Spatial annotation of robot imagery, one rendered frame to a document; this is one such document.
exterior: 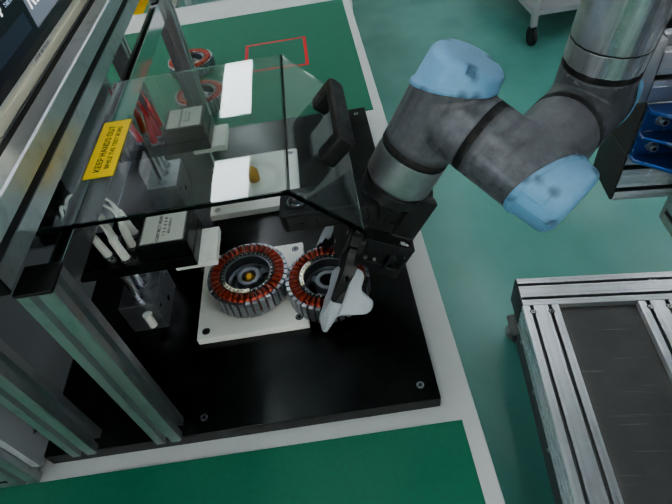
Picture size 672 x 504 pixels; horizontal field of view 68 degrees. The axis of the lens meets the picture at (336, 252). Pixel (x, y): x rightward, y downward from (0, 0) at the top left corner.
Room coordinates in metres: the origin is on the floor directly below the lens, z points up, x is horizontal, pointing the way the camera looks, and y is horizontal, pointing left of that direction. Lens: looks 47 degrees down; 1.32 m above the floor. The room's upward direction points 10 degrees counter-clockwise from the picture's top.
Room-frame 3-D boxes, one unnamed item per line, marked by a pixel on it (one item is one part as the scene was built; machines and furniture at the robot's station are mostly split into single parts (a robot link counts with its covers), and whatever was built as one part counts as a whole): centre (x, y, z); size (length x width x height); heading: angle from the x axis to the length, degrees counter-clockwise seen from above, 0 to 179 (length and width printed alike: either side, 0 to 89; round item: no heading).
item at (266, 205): (0.71, 0.12, 0.78); 0.15 x 0.15 x 0.01; 88
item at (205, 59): (1.23, 0.27, 0.77); 0.11 x 0.11 x 0.04
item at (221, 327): (0.46, 0.12, 0.78); 0.15 x 0.15 x 0.01; 88
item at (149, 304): (0.47, 0.27, 0.80); 0.07 x 0.05 x 0.06; 178
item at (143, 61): (0.59, 0.22, 1.03); 0.62 x 0.01 x 0.03; 178
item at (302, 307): (0.43, 0.02, 0.80); 0.11 x 0.11 x 0.04
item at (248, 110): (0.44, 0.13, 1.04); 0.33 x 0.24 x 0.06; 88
